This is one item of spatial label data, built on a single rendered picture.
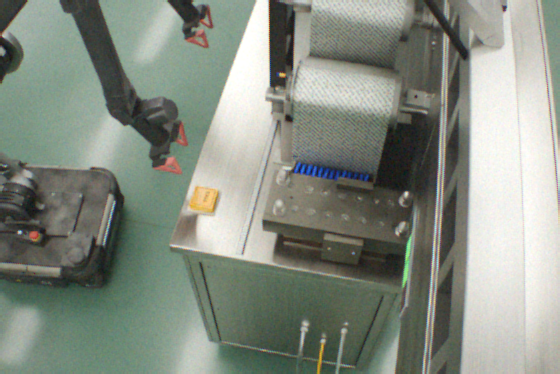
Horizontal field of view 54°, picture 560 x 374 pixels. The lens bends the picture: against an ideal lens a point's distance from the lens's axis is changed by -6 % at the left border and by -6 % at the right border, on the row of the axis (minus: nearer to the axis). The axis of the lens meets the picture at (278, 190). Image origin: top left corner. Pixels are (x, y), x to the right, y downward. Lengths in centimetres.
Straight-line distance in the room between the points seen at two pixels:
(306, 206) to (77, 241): 120
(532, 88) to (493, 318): 70
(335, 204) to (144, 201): 146
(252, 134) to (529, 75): 88
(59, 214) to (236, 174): 106
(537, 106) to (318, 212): 61
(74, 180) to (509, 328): 221
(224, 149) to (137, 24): 202
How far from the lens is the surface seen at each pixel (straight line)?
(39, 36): 385
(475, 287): 77
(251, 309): 193
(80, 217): 257
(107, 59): 134
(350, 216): 152
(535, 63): 141
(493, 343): 75
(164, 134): 153
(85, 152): 308
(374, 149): 151
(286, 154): 172
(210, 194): 168
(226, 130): 185
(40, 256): 253
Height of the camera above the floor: 232
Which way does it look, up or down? 56 degrees down
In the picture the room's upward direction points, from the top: straight up
